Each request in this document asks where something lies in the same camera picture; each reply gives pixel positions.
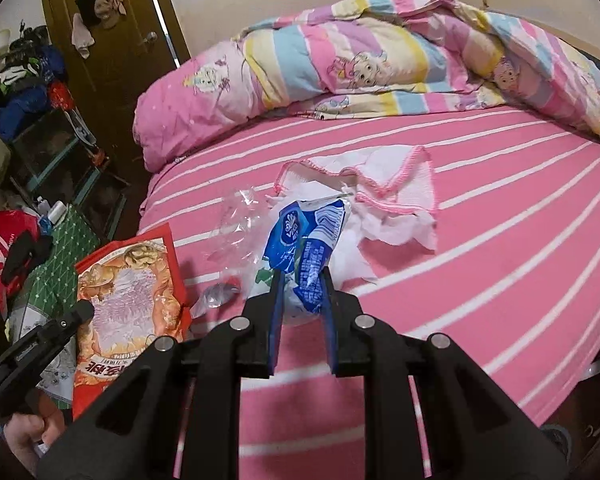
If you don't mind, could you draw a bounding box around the beige hat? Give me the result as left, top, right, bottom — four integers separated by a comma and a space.
94, 0, 127, 30

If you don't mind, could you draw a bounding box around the white and pink hanging cloth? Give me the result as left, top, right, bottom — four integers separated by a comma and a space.
71, 12, 95, 59

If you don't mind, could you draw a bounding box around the black cloth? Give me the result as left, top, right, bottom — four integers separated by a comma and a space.
1, 234, 55, 286

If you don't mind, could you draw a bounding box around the pastel printed quilt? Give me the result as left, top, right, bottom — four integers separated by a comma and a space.
132, 0, 600, 173

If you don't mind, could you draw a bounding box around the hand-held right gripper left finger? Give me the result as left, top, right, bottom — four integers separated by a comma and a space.
35, 269, 284, 480

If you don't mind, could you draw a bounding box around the black garment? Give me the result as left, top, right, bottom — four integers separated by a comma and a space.
74, 0, 103, 28

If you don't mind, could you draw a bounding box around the pile of clothes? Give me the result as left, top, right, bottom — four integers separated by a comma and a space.
0, 24, 77, 138

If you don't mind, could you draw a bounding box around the white cloth with pink trim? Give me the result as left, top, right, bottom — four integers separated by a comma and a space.
274, 145, 438, 213

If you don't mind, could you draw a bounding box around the pink striped bed sheet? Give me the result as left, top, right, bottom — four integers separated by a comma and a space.
137, 104, 600, 480

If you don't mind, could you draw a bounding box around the clear plastic bottle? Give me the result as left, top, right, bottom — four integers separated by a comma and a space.
190, 187, 282, 318

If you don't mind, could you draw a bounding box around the person's left hand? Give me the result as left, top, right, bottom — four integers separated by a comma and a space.
4, 394, 69, 476

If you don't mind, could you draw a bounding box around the blue and white plastic wrapper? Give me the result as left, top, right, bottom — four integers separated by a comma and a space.
257, 199, 353, 330

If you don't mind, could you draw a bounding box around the red bag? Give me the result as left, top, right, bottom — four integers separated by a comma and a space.
0, 209, 45, 313

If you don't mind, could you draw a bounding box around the brown wooden door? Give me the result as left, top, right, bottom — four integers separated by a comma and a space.
40, 0, 192, 171

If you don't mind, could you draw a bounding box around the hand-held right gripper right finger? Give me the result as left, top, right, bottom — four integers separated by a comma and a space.
320, 266, 572, 480

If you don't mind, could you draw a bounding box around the orange snack bag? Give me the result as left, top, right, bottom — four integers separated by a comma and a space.
72, 222, 193, 421

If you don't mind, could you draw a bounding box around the crumpled white tissue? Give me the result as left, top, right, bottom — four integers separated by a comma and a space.
352, 195, 439, 253

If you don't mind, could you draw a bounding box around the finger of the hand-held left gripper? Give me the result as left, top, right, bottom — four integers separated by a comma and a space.
26, 301, 96, 360

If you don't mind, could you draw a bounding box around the green patterned bag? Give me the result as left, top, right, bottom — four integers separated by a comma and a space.
9, 204, 102, 343

